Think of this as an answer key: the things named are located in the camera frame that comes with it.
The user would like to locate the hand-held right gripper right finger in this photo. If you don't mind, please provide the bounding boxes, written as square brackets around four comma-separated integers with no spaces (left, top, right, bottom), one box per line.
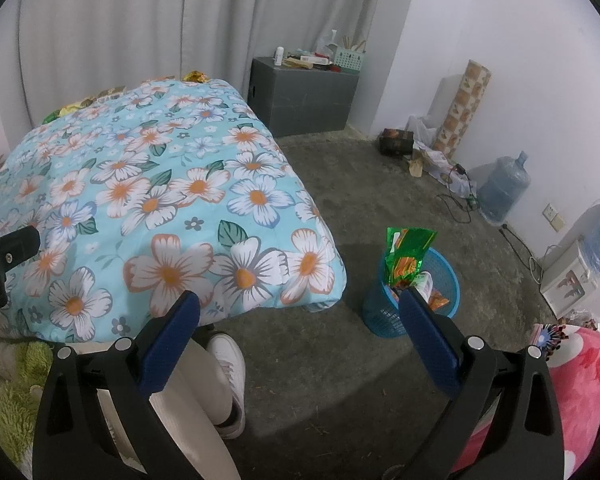
[380,287,566,480]

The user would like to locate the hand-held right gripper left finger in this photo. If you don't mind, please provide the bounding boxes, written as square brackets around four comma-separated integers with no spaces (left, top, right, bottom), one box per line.
[32,290,241,480]

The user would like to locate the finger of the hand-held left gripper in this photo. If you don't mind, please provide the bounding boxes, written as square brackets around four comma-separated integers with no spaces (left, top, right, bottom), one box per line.
[0,225,41,317]

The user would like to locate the orange snack packet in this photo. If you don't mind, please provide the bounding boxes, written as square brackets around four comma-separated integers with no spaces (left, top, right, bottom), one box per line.
[425,290,452,312]

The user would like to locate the blue plastic basket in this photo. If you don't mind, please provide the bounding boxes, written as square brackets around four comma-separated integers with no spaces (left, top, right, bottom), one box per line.
[362,246,461,337]

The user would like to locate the green foil snack bag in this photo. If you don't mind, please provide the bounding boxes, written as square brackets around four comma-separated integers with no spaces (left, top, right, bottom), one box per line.
[384,226,438,291]

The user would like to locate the person's white trouser leg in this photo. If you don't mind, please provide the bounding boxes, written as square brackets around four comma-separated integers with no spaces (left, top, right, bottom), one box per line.
[147,332,233,480]

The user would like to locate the person's white shoe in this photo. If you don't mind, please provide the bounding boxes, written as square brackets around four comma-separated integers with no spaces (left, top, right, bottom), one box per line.
[207,334,247,440]

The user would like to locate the green fuzzy blanket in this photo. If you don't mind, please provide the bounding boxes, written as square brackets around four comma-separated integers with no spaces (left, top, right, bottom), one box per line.
[0,340,56,461]

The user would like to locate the white water dispenser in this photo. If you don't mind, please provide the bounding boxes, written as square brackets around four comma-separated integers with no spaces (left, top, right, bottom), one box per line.
[539,240,600,318]

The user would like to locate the pink floral blanket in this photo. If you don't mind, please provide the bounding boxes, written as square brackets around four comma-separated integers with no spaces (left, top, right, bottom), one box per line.
[450,322,600,480]

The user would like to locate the green gold foil wrappers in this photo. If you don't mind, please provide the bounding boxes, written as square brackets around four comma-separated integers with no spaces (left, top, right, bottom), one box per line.
[45,86,127,123]

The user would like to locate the blue floral tablecloth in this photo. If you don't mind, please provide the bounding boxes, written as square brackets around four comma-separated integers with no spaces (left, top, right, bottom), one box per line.
[0,78,348,343]

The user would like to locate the dark box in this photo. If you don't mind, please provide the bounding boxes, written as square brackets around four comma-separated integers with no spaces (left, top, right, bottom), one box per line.
[377,128,415,157]

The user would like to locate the white plastic bag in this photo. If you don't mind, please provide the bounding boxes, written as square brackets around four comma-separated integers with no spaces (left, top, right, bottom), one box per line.
[405,115,476,196]

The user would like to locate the grey curtain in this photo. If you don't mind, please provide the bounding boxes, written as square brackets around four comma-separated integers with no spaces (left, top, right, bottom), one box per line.
[0,0,423,131]

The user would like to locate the grey cabinet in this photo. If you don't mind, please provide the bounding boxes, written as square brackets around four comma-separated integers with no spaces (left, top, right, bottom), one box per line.
[247,57,361,137]

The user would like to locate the black power cable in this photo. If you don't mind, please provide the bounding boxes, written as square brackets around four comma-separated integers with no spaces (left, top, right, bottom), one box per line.
[500,225,547,287]

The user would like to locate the black charger cable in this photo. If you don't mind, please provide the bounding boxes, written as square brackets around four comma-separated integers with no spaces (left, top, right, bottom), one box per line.
[435,162,481,224]

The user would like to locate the wall socket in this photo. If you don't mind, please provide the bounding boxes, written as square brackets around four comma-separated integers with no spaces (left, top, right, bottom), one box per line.
[542,203,566,233]

